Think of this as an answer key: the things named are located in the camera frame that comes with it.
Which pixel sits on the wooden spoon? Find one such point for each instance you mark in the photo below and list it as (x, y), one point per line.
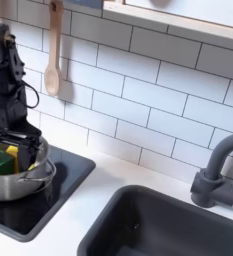
(52, 76)

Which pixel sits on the dark wall rail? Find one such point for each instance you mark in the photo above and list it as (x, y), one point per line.
(84, 3)

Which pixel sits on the yellow house-shaped block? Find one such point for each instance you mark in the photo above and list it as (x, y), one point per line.
(13, 156)

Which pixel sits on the black stove top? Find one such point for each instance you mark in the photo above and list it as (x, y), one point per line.
(64, 180)

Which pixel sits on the steel pot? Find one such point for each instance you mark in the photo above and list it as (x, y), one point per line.
(11, 186)

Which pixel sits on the grey range hood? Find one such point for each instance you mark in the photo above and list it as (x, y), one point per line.
(174, 20)

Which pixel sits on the green cube block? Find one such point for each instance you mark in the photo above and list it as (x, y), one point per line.
(3, 166)

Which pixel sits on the dark grey sink basin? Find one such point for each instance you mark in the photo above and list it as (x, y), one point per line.
(174, 223)

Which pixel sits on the dark grey tap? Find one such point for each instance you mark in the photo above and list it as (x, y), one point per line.
(218, 186)

